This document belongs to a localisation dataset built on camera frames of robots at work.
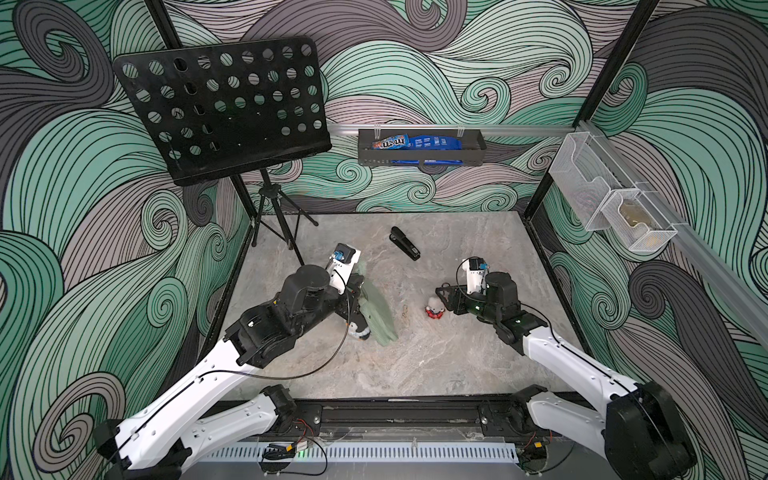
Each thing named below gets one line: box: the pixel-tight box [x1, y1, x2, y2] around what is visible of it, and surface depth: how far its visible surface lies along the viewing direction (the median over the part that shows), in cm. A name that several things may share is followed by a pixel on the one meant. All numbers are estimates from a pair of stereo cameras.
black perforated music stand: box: [113, 37, 333, 266], surface depth 66 cm
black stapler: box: [389, 226, 421, 261], surface depth 110 cm
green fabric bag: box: [354, 257, 398, 347], surface depth 73 cm
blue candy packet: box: [372, 134, 463, 150], surface depth 94 cm
